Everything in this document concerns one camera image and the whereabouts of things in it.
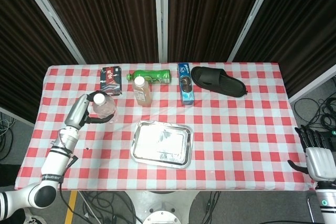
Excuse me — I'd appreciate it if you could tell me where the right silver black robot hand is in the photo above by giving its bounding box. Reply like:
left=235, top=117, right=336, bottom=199
left=287, top=125, right=336, bottom=183

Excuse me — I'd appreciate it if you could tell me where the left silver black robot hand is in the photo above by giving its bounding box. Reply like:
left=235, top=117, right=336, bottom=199
left=64, top=90, right=118, bottom=131

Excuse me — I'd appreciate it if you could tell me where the clear water bottle white cap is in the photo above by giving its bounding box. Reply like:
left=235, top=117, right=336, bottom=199
left=91, top=93, right=118, bottom=124

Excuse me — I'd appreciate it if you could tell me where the pale juice bottle white cap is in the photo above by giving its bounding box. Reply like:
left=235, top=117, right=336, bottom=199
left=131, top=76, right=153, bottom=108

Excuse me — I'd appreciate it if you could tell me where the green drink bottle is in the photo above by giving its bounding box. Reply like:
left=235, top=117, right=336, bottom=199
left=126, top=69, right=172, bottom=85

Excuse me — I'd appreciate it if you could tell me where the stainless steel rectangular tray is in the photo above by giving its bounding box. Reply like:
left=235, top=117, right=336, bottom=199
left=130, top=120, right=194, bottom=169

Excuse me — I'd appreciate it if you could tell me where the black box with green light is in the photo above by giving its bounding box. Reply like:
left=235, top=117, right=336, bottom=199
left=321, top=129, right=336, bottom=151

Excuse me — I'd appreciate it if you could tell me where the dark box with palace print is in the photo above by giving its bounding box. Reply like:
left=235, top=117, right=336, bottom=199
left=99, top=66, right=123, bottom=97

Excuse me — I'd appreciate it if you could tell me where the red white checkered tablecloth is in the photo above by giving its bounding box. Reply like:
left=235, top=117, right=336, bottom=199
left=14, top=62, right=314, bottom=191

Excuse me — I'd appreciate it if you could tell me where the blue cookie box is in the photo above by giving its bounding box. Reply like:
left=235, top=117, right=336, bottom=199
left=177, top=62, right=195, bottom=105

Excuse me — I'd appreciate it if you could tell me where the white robot torso base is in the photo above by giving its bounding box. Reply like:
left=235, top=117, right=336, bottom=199
left=125, top=190, right=202, bottom=224

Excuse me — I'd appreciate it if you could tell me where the black rubber slipper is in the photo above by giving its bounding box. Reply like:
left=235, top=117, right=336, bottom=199
left=191, top=66, right=248, bottom=98

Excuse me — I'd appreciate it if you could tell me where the black cable bundle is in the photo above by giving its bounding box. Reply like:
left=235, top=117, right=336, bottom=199
left=293, top=95, right=336, bottom=141

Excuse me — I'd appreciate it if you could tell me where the white partition frame post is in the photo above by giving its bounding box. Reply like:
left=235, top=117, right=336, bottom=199
left=288, top=70, right=336, bottom=103
left=156, top=0, right=169, bottom=63
left=15, top=0, right=87, bottom=65
left=0, top=105, right=35, bottom=125
left=226, top=0, right=277, bottom=62

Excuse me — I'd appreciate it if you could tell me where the grey cable bundle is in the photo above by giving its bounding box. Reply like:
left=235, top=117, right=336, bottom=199
left=0, top=112, right=16, bottom=161

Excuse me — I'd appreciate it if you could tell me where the black floor cable tangle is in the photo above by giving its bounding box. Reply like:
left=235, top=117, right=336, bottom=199
left=59, top=189, right=221, bottom=224

